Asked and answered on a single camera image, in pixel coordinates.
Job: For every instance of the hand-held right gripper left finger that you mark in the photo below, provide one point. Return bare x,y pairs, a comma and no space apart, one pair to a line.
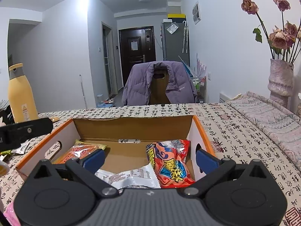
94,161

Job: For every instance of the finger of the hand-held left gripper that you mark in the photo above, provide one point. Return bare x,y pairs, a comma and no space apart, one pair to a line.
29,130

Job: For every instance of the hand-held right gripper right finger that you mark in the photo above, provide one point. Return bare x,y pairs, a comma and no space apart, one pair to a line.
208,161

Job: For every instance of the large orange gold snack packet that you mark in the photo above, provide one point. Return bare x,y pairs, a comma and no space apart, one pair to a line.
75,151

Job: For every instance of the red orange chip bag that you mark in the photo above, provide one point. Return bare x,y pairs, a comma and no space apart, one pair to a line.
169,167

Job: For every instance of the white snack packet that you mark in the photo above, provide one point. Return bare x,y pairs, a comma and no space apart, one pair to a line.
131,176

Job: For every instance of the orange cardboard box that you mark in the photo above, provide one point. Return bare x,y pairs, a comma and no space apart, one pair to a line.
131,127

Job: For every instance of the small green snack packet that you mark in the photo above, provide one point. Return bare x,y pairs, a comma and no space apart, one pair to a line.
5,153

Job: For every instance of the small silver snack packet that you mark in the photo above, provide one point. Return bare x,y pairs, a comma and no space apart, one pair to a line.
20,148

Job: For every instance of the small gold snack packet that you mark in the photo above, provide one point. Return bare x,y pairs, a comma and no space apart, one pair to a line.
53,119

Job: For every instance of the yellow cup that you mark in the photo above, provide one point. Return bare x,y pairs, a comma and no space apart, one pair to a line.
3,168

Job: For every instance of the grey cloth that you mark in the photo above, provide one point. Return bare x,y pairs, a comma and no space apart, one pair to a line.
4,103

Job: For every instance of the yellow bottle grey cap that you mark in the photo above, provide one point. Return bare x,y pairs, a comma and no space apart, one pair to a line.
21,94

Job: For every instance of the small floor bowl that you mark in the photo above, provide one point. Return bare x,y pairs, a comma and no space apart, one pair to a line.
109,103

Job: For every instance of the white radiator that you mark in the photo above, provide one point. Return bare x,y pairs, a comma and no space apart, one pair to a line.
225,97

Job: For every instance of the folded patterned blanket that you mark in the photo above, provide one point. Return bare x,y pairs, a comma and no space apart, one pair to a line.
265,117

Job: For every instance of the pink snack packet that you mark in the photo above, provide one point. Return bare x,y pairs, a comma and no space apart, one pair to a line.
13,214

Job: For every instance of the brown wooden chair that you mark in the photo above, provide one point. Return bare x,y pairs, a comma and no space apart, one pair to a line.
160,91

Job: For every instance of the purple puffer jacket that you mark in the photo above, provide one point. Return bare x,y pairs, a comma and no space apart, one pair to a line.
138,87

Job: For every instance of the blue folded board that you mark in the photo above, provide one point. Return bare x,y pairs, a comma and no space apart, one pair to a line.
187,68

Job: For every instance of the grey interior door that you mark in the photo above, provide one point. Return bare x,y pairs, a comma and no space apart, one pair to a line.
108,61

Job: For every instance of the dark entrance door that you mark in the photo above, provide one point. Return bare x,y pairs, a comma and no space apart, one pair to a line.
137,63

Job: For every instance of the pink textured vase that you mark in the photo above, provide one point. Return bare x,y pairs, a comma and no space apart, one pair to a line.
281,82

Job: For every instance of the grey refrigerator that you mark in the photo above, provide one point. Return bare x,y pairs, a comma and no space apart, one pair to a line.
175,44

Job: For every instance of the white paper notice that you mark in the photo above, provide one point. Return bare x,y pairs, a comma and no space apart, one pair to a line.
134,45

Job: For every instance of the clear plastic bag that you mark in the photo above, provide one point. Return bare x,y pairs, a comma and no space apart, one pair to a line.
171,28

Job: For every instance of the dried pink roses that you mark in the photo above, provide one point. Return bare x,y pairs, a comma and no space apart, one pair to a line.
279,37

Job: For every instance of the yellow black box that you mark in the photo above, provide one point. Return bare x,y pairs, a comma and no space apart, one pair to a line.
176,17

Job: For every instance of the white wall outlet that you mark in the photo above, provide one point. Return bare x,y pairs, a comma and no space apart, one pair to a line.
209,77

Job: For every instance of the wall poster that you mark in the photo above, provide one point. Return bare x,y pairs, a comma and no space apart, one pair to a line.
196,13

